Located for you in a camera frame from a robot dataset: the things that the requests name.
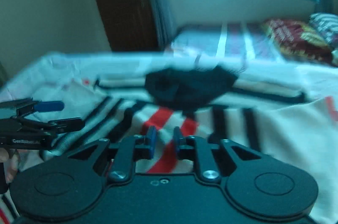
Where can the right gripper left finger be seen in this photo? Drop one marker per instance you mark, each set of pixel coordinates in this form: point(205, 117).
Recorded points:
point(125, 154)

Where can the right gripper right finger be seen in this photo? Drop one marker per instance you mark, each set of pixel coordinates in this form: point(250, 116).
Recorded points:
point(197, 150)

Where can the red yellow patterned pillow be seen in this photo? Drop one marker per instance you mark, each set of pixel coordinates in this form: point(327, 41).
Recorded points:
point(296, 40)

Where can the striped white red black sweater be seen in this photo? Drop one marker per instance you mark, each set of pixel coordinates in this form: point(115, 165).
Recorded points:
point(283, 122)

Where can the white patterned bed sheet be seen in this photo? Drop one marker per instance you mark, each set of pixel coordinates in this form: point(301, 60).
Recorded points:
point(257, 55)

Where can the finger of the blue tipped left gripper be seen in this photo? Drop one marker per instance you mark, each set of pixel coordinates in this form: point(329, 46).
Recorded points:
point(48, 106)

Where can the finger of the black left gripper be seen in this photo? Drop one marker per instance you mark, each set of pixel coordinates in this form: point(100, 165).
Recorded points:
point(62, 126)

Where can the striped grey white pillow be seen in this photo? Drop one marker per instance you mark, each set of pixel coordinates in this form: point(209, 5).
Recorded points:
point(326, 25)

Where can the person left hand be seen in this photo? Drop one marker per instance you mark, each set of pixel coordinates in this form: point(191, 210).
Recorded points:
point(11, 160)

